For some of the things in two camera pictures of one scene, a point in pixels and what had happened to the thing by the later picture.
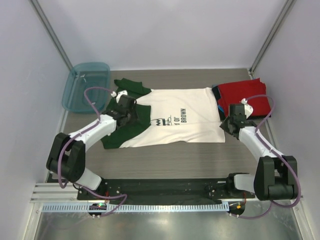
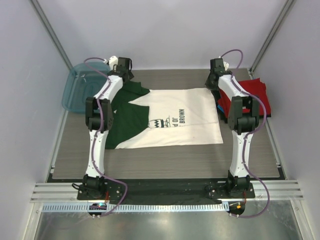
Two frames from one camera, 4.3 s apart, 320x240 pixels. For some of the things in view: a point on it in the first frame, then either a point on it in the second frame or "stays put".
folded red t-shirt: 233,93 stays put
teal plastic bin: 86,74 stays put
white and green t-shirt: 166,116 stays put
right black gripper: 224,126 → 209,86
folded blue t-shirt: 219,106 stays put
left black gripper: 134,118 → 130,76
